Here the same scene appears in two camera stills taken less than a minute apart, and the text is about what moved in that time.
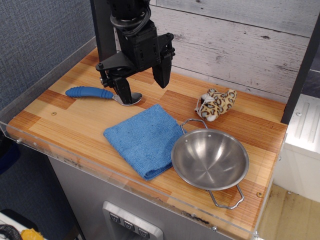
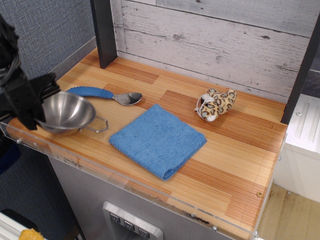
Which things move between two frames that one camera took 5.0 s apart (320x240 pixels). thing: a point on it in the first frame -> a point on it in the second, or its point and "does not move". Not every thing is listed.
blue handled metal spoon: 101,93 does not move
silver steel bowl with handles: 212,160 -> 68,113
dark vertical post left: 104,30 does not move
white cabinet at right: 298,169 does not move
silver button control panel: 121,225 does not move
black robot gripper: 142,49 -> 22,98
